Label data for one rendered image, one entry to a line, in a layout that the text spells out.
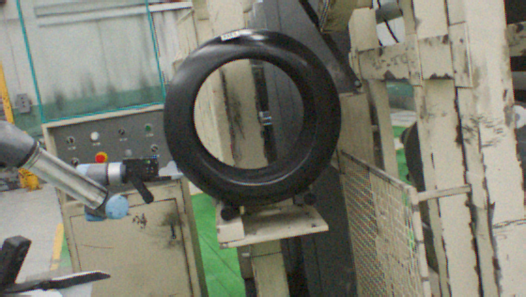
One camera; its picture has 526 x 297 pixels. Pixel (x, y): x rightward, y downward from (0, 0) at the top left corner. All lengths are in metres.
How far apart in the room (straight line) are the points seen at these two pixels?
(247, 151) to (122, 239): 0.79
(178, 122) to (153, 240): 0.96
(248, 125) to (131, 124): 0.65
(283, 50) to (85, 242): 1.37
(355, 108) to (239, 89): 0.45
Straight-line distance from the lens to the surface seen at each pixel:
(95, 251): 2.75
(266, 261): 2.35
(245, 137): 2.24
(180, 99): 1.86
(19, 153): 1.78
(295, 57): 1.87
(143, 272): 2.75
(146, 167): 1.99
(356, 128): 2.23
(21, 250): 1.00
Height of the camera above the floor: 1.34
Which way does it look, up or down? 7 degrees down
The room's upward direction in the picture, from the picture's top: 9 degrees counter-clockwise
